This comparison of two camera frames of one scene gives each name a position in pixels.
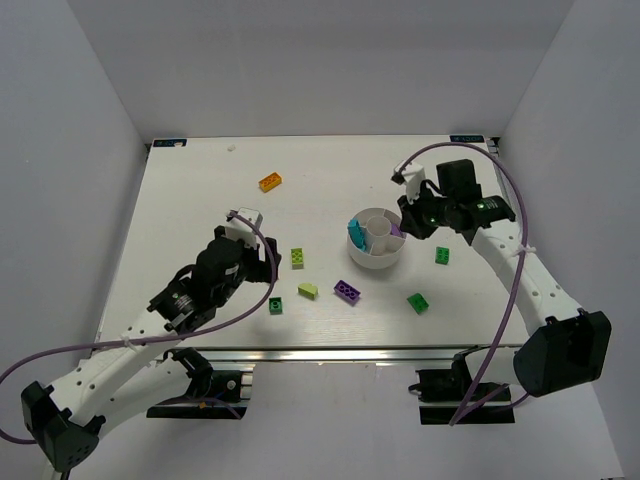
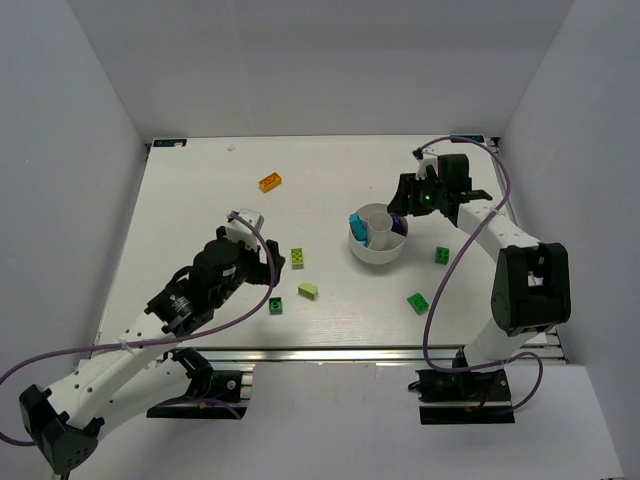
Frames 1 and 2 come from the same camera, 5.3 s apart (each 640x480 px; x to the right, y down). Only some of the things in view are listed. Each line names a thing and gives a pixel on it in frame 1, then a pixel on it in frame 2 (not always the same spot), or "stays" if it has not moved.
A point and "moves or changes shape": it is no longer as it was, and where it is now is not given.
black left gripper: x=267 y=261 stays
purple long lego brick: x=346 y=292 → x=399 y=225
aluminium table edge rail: x=271 y=355 stays
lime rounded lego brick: x=308 y=290 stays
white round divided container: x=385 y=242 stays
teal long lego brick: x=356 y=234 moves or changes shape
